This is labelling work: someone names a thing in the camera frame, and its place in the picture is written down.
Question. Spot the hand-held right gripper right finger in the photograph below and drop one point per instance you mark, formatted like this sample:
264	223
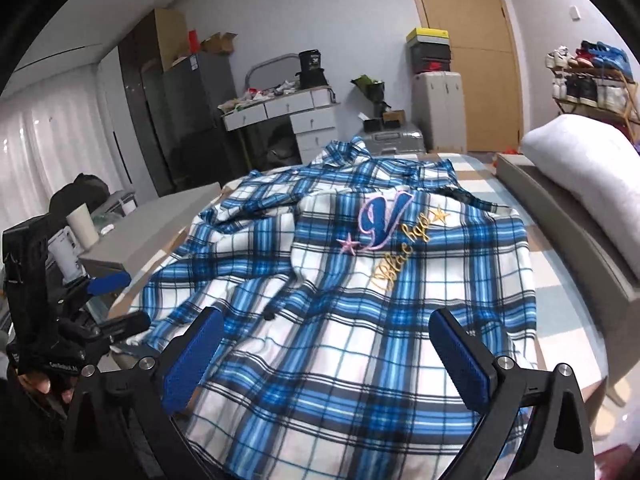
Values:
460	360

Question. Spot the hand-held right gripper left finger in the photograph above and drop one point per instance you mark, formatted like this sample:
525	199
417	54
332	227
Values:
192	360

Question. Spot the person's left hand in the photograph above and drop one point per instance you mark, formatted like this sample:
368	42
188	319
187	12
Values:
42	385

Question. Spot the white light switch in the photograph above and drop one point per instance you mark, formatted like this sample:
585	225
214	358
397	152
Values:
574	11

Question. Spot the dark grey shoe box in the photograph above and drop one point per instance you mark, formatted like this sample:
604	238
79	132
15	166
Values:
429	51

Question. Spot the black bag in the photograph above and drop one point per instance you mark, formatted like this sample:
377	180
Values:
310	67

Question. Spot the wooden door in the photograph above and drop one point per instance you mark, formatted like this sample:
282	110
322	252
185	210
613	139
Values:
475	60

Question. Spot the white curtain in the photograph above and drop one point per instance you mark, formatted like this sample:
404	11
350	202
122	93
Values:
50	135

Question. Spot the red canister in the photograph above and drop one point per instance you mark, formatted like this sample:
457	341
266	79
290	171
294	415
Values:
193	42

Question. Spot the small open cardboard box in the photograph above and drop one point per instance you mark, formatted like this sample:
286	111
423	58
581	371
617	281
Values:
217	46

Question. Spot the white pillow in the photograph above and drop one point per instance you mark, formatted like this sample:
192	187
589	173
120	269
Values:
580	160

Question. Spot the white storage cabinet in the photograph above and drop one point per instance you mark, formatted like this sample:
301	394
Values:
440	110

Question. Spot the small black box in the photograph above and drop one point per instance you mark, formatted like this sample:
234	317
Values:
373	125

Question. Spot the white paper cup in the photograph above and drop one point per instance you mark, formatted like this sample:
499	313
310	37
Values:
82	227

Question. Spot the row of shoes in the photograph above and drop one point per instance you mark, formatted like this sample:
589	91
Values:
605	55

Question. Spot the small brown carton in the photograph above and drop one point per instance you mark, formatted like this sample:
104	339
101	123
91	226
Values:
394	117

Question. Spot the oval mirror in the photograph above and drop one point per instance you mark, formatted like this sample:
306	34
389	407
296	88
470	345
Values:
272	72

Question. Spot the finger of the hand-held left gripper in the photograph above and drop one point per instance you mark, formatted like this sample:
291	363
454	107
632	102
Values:
125	325
107	282

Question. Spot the white desk with drawers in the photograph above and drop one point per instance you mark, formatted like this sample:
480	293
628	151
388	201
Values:
310	122

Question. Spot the clutter of desk items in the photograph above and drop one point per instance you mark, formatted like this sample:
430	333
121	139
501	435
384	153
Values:
250	95

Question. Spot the person's left forearm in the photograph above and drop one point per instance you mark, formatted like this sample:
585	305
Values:
45	430

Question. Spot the dark round chair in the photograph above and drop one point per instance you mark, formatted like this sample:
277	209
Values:
280	145

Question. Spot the black backpack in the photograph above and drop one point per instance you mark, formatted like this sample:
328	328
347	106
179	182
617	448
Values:
80	190

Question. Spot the large cardboard box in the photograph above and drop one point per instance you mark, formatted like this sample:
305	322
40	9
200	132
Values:
172	35

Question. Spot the gold metal shoe rack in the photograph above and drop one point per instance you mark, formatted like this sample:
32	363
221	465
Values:
627	110

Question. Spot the silver flat suitcase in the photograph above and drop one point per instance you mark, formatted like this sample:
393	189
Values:
395	140

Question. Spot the green bouquet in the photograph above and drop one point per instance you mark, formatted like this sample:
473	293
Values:
367	84

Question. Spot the red plastic bag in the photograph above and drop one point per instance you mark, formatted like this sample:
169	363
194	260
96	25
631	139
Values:
511	151

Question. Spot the blue plaid shirt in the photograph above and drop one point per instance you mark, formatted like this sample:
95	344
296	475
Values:
325	335

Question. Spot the black shoe box red logo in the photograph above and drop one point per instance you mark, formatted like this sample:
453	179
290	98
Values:
430	66

